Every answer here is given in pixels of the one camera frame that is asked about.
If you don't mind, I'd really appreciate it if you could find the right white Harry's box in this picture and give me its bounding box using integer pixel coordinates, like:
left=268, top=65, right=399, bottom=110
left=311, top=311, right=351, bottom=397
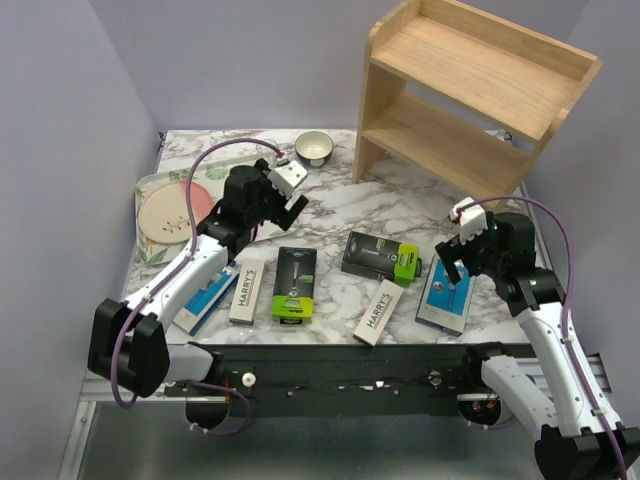
left=353, top=280, right=404, bottom=346

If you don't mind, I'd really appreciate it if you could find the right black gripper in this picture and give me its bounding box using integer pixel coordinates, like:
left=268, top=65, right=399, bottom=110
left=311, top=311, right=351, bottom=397
left=435, top=215, right=506, bottom=283

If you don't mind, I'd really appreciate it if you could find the dark ceramic bowl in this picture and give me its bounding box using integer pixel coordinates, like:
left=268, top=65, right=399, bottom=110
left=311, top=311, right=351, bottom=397
left=294, top=131, right=334, bottom=168

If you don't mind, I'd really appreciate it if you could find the wooden two-tier shelf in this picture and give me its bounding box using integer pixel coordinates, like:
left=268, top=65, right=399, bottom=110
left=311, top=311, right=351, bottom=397
left=352, top=1, right=602, bottom=210

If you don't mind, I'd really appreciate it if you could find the aluminium rail frame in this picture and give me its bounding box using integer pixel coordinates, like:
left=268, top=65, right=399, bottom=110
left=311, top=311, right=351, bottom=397
left=55, top=352, right=616, bottom=480

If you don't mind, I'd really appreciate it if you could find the right blue razor package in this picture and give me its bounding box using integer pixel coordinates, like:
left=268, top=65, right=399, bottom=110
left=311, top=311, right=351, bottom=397
left=415, top=255, right=475, bottom=337

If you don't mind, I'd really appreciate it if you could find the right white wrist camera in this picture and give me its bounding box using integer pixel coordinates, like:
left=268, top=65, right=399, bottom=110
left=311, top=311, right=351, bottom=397
left=449, top=197, right=489, bottom=245

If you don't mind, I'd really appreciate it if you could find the white harry's box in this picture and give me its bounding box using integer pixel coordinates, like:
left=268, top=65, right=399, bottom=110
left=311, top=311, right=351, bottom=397
left=229, top=259, right=266, bottom=325
left=353, top=280, right=404, bottom=346

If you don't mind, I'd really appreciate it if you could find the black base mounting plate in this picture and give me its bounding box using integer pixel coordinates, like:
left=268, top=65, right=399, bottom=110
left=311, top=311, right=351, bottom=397
left=164, top=342, right=536, bottom=419

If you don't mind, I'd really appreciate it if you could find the pink and cream plate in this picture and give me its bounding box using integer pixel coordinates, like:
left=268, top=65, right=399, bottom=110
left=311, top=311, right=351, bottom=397
left=138, top=180, right=192, bottom=244

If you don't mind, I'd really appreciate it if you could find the left blue razor package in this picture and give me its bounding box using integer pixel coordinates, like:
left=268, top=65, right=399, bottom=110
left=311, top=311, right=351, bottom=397
left=173, top=261, right=239, bottom=337

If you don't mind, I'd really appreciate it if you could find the blue razor package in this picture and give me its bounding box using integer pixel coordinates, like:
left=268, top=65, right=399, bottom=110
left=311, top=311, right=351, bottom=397
left=173, top=261, right=239, bottom=337
left=415, top=255, right=475, bottom=337

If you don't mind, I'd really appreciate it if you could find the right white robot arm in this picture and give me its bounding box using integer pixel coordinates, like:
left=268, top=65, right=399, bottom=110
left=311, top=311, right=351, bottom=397
left=436, top=206, right=639, bottom=479

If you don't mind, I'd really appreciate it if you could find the leaf-patterned tray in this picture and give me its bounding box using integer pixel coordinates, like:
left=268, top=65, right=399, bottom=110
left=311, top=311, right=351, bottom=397
left=133, top=158, right=301, bottom=265

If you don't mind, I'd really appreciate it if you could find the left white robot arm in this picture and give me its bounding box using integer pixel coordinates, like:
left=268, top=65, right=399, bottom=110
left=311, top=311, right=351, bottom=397
left=88, top=159, right=308, bottom=397

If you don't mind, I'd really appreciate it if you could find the black green Gillette box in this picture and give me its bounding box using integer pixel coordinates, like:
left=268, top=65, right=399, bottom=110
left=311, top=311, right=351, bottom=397
left=341, top=231, right=422, bottom=287
left=271, top=247, right=317, bottom=325

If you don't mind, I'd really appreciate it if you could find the left white Harry's box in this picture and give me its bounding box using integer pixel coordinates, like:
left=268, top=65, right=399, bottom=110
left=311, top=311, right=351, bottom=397
left=229, top=259, right=266, bottom=325

